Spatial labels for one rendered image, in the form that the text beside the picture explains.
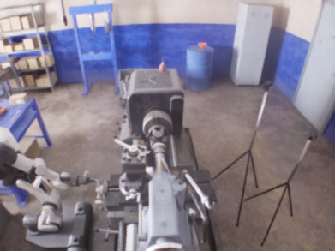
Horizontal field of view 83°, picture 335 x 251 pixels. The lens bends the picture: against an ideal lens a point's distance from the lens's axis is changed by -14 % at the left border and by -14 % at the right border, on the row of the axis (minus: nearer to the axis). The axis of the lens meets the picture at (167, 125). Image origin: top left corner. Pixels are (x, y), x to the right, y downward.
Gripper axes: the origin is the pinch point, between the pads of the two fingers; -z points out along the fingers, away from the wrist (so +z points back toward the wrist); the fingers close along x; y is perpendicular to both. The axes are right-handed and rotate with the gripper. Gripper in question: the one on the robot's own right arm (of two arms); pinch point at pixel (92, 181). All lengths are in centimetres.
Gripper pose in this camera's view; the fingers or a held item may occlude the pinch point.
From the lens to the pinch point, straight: 174.9
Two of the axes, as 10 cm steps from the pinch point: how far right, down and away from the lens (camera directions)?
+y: 0.5, 9.8, -2.0
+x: -0.5, 2.0, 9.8
